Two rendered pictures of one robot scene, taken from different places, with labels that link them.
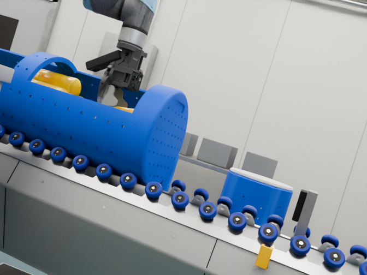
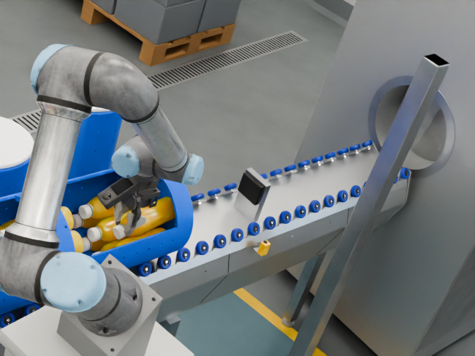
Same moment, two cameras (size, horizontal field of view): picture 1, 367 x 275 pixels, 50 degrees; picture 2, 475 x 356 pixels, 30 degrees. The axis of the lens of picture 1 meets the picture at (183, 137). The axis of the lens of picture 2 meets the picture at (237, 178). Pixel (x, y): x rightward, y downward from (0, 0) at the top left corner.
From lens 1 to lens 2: 2.50 m
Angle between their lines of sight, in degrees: 74
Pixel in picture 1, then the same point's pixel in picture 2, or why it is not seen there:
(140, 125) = (185, 232)
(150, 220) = (188, 273)
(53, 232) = not seen: hidden behind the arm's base
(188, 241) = (214, 267)
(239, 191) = (93, 128)
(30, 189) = not seen: hidden behind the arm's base
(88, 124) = (143, 256)
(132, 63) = (153, 184)
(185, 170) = not seen: outside the picture
